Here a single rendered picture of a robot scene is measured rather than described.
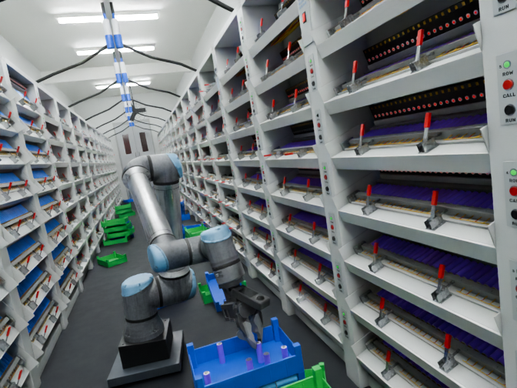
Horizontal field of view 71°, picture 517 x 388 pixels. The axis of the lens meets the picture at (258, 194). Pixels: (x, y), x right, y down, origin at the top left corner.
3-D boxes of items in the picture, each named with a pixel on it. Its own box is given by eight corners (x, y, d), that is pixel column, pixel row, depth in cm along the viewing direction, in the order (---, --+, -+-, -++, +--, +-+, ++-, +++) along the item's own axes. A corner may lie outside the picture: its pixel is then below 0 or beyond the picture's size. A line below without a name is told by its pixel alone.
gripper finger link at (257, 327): (256, 339, 116) (245, 312, 116) (269, 339, 112) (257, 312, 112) (250, 345, 114) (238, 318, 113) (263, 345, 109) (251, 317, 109)
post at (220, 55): (251, 278, 271) (213, 42, 248) (248, 275, 280) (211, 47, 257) (277, 272, 277) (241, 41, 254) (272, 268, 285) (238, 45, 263)
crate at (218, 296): (248, 303, 229) (247, 293, 225) (216, 312, 223) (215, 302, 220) (234, 273, 254) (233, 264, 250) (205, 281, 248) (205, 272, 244)
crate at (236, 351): (200, 409, 95) (195, 380, 93) (190, 367, 114) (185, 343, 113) (305, 371, 103) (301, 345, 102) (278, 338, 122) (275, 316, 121)
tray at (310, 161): (322, 168, 136) (311, 145, 134) (268, 167, 194) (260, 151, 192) (364, 143, 141) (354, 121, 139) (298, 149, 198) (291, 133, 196)
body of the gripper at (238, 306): (242, 312, 117) (230, 277, 118) (261, 311, 111) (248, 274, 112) (225, 323, 112) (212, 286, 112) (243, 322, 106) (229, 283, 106)
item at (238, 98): (252, 98, 198) (240, 75, 195) (227, 113, 255) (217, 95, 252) (283, 82, 202) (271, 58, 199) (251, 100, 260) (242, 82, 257)
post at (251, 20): (288, 316, 204) (240, -2, 182) (282, 309, 213) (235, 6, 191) (320, 306, 210) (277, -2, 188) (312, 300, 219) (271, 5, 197)
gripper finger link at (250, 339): (245, 348, 112) (237, 319, 113) (258, 349, 108) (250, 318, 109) (238, 352, 110) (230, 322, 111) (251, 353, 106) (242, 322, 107)
